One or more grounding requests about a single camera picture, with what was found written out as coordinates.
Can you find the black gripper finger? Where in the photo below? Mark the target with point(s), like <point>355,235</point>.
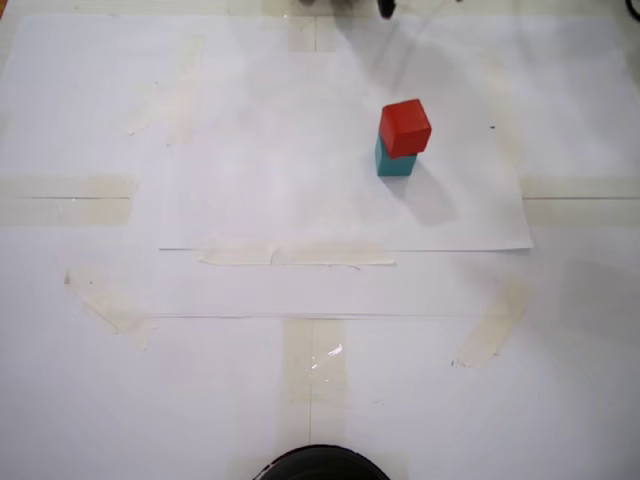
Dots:
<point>386,7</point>

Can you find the red cube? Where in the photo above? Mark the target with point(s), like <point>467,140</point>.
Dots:
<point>407,130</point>

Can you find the teal blue cube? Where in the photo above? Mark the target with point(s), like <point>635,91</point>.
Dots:
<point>395,167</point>

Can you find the beige masking tape strip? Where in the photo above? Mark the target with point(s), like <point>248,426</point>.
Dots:
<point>65,210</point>
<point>502,115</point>
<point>580,210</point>
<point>150,117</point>
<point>492,327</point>
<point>112,305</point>
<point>186,90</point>
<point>305,35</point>
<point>300,256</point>

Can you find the small white paper sheet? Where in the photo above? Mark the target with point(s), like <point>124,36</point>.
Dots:
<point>300,210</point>

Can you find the large white paper sheet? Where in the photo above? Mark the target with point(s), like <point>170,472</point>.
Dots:
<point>100,250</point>

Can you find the clear packing tape strip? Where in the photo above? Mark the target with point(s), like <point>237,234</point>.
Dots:
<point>315,380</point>

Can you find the black round object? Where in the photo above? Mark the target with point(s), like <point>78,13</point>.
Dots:
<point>325,465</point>

